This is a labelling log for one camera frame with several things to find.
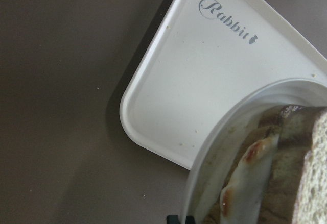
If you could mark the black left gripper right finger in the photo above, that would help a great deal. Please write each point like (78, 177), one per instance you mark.
(190, 220)

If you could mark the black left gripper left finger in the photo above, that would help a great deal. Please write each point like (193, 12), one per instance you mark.
(172, 219)

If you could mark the white round plate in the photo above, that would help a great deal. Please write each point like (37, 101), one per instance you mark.
(217, 153)

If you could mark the bread slice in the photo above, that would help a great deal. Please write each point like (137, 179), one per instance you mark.
(293, 123)
(310, 202)

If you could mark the cream rabbit tray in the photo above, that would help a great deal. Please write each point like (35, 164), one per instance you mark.
(206, 56)

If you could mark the fried egg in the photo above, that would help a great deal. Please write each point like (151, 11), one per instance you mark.
(240, 200)

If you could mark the bread slice under egg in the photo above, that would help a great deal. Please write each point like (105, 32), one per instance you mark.
(293, 123)

